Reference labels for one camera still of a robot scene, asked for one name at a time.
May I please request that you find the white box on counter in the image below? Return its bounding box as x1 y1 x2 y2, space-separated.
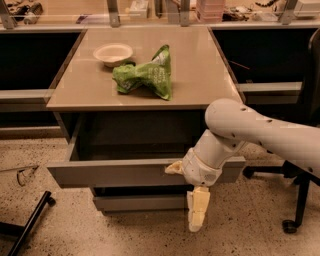
129 0 149 19

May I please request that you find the black metal floor stand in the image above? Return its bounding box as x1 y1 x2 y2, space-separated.
0 190 57 256

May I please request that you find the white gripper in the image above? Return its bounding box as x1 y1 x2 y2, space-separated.
165 149 222 232

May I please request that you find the white paper bowl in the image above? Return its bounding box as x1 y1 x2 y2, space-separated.
93 43 133 68

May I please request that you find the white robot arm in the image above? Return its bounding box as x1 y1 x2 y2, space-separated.
165 98 320 233

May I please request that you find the grey top drawer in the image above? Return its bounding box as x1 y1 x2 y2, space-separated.
46 114 247 189

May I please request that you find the grey drawer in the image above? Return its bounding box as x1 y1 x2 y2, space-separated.
46 114 247 189
93 195 187 212

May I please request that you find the pink plastic container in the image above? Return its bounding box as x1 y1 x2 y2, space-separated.
196 0 225 23

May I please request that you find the green crumpled chip bag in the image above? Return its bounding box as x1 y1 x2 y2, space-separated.
112 45 172 101

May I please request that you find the grey cabinet with tan top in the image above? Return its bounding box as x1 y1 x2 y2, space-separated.
47 27 240 213

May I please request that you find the grey lower drawer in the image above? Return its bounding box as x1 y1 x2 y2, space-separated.
93 195 187 212

